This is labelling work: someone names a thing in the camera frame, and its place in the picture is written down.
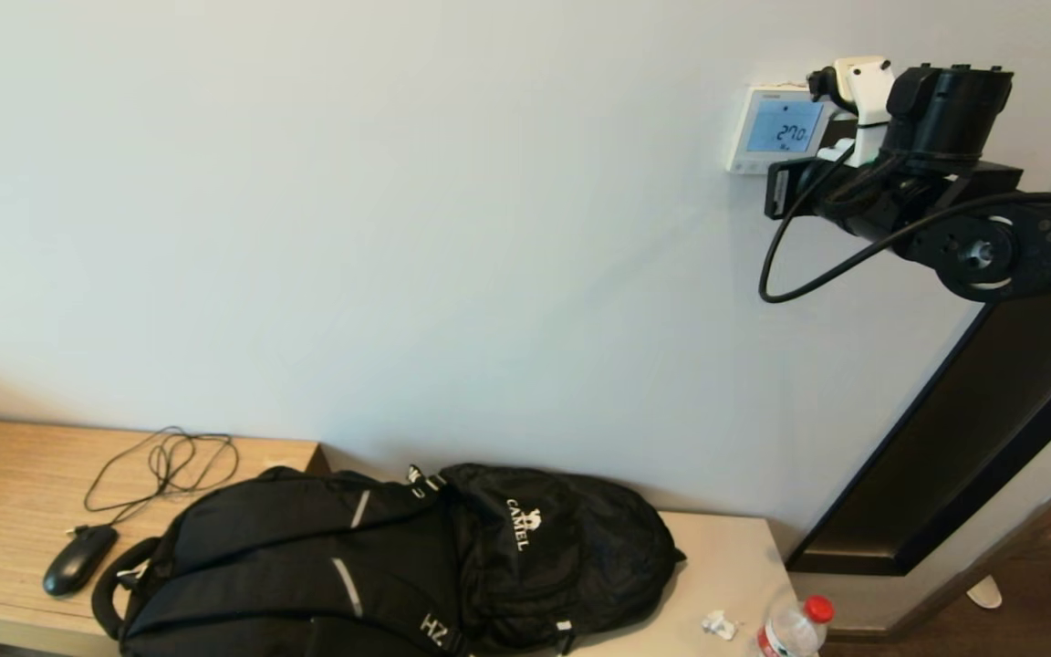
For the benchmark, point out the white wall thermostat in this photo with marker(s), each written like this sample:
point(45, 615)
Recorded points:
point(776, 128)

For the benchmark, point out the black Camel logo backpack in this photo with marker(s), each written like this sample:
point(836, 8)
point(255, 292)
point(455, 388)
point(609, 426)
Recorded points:
point(571, 547)

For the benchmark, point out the crumpled white paper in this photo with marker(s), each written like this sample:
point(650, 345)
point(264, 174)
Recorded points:
point(719, 625)

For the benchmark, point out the white slipper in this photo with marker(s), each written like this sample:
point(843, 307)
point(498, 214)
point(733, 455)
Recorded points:
point(984, 592)

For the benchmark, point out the dark brown door frame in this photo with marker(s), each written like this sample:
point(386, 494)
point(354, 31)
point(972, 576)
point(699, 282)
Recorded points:
point(972, 438)

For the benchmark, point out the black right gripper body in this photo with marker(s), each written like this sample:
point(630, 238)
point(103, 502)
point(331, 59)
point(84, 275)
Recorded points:
point(950, 109)

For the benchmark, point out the clear red-capped water bottle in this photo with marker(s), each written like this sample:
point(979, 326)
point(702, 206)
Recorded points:
point(790, 631)

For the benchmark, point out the wooden desk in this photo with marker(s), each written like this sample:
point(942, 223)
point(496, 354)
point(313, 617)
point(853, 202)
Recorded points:
point(5, 493)

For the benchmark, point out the large black HZ backpack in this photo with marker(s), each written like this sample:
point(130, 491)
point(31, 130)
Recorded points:
point(279, 566)

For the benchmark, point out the black computer mouse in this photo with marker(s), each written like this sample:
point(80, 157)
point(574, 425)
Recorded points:
point(78, 560)

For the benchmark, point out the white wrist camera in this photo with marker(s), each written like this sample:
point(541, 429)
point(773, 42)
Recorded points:
point(868, 91)

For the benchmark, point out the dark wall switch panel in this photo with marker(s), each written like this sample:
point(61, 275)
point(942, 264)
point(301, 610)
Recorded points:
point(841, 130)

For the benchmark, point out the beige low cabinet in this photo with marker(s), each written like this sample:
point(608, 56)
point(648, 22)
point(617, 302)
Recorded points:
point(726, 566)

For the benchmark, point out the wooden baseboard trim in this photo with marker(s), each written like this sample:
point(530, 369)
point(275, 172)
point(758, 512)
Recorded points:
point(1027, 538)

